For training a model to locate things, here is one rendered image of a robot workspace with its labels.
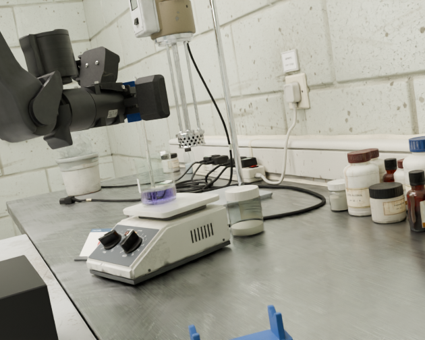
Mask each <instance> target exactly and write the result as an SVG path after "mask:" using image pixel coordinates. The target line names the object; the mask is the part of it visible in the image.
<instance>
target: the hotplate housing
mask: <svg viewBox="0 0 425 340"><path fill-rule="evenodd" d="M117 225H129V226H134V227H145V228H152V229H160V230H159V232H158V233H157V234H156V235H155V236H154V237H153V239H152V240H151V241H150V243H149V244H148V245H147V246H146V247H145V249H143V251H142V252H141V253H140V255H139V256H138V257H137V259H135V261H134V262H133V263H132V264H131V265H130V267H128V266H122V265H118V264H113V263H109V262H103V261H100V260H94V259H91V258H88V259H87V262H86V264H87V268H90V274H93V275H98V276H102V277H106V278H109V279H114V280H117V281H122V282H125V283H129V284H132V285H135V284H137V283H140V282H143V281H145V280H147V279H149V278H152V277H154V276H157V275H159V274H161V273H164V272H166V271H169V270H171V269H173V268H175V267H178V266H180V265H183V264H185V263H187V262H189V261H192V260H195V259H197V258H199V257H201V256H204V255H206V254H209V253H211V252H214V251H215V250H218V249H220V248H223V247H225V246H228V245H230V244H231V242H230V240H229V239H231V236H230V232H229V224H228V219H227V211H226V207H224V206H223V205H221V204H206V205H204V206H200V207H198V208H194V209H192V210H189V211H186V212H183V213H180V214H178V215H174V216H172V217H167V218H156V217H141V216H133V217H130V218H127V219H124V220H121V222H119V223H117Z"/></svg>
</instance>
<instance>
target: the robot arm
mask: <svg viewBox="0 0 425 340"><path fill-rule="evenodd" d="M19 42H20V46H21V49H22V52H23V54H24V58H25V61H26V66H27V69H28V71H26V70H25V69H24V68H23V67H22V66H21V65H20V64H19V63H18V61H17V60H16V58H15V57H14V55H13V53H12V52H11V49H10V47H9V46H8V44H7V42H6V41H5V39H4V37H3V35H2V33H1V31H0V139H1V140H4V141H7V142H11V143H15V142H22V141H25V140H30V139H33V138H37V137H41V136H44V137H43V140H44V141H46V142H47V144H48V145H49V147H50V148H51V149H53V150H55V149H58V148H63V147H66V146H71V145H72V144H73V141H72V136H71V133H70V132H77V131H82V130H89V129H90V128H99V127H103V126H108V125H117V124H120V123H125V121H124V120H125V119H126V118H127V122H128V123H131V122H136V121H142V120H144V121H150V120H155V119H163V118H167V117H168V116H170V109H169V101H168V97H167V89H166V85H165V78H164V76H163V75H161V74H156V75H151V76H145V77H141V78H138V79H137V80H136V81H130V82H124V83H123V82H116V81H117V77H118V67H119V62H120V57H119V55H118V54H116V53H114V52H112V51H110V50H108V49H107V48H105V47H97V48H94V49H90V50H87V51H84V52H83V54H82V55H78V58H79V59H80V60H75V57H74V52H73V49H72V44H71V40H70V37H69V32H68V30H66V29H54V30H52V31H48V32H41V33H38V34H27V35H26V36H23V37H21V38H19ZM72 79H73V80H74V81H77V82H78V85H79V86H80V88H78V87H77V86H74V88H70V89H63V85H66V84H70V83H72V82H73V81H72Z"/></svg>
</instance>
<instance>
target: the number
mask: <svg viewBox="0 0 425 340"><path fill-rule="evenodd" d="M106 233H108V232H91V234H90V236H89V238H88V241H87V242H86V245H85V246H84V249H83V251H82V253H92V251H93V250H94V249H95V248H96V247H97V246H98V245H99V244H100V242H99V241H98V238H99V237H100V236H102V235H104V234H106Z"/></svg>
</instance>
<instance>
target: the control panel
mask: <svg viewBox="0 0 425 340"><path fill-rule="evenodd" d="M132 229H133V230H134V231H135V232H136V233H137V234H138V236H139V237H141V238H142V243H141V245H140V246H139V248H138V249H136V250H135V251H133V252H132V253H129V254H126V253H125V252H124V251H123V249H122V247H121V246H120V243H121V242H122V241H123V239H124V238H125V237H126V235H125V232H126V231H129V232H130V231H131V230H132ZM113 230H116V232H118V233H119V234H120V235H121V240H120V242H119V243H118V244H117V245H116V246H115V247H114V248H111V249H110V250H106V249H104V247H103V245H102V243H100V244H99V245H98V247H97V248H96V249H95V250H94V251H93V253H92V254H91V255H90V256H89V257H88V258H91V259H94V260H100V261H103V262H109V263H113V264H118V265H122V266H128V267H130V265H131V264H132V263H133V262H134V261H135V259H137V257H138V256H139V255H140V253H141V252H142V251H143V249H145V247H146V246H147V245H148V244H149V243H150V241H151V240H152V239H153V237H154V236H155V235H156V234H157V233H158V232H159V230H160V229H152V228H145V227H134V226H129V225H116V226H115V227H114V228H113Z"/></svg>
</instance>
